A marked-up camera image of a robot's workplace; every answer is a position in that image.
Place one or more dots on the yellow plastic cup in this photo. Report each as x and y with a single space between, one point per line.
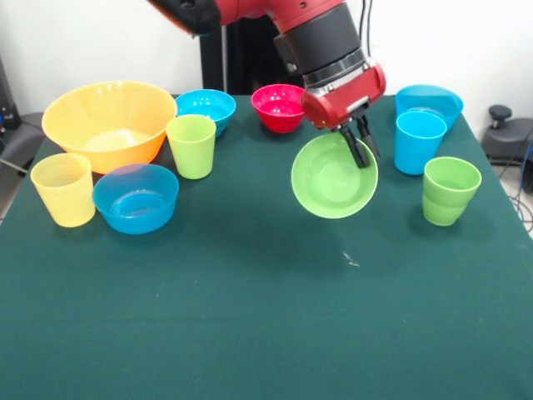
62 196

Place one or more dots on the large orange plastic bowl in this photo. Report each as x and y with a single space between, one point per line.
83 116

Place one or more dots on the blue plastic cup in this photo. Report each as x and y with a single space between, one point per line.
416 150

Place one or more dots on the green plastic bowl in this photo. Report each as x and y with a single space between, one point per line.
329 183

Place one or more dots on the dark green tablecloth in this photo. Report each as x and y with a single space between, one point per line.
266 325

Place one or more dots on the cyan plastic bowl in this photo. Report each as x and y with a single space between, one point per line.
200 104

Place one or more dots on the blue plastic bowl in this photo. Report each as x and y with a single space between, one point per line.
429 98
137 216

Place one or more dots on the black knobbed floor stand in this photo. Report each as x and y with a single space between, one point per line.
504 137

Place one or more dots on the light green plastic cup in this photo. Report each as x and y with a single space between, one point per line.
191 154

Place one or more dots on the pink plastic bowl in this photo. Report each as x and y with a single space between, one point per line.
275 112

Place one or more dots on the black equipment box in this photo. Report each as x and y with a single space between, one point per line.
6 104

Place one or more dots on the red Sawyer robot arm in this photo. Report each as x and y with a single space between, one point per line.
320 37

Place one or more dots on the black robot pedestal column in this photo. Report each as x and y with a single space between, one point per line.
250 58

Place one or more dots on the grey floor stand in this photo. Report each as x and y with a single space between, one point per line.
21 141

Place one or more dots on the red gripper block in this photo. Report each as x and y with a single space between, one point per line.
341 104

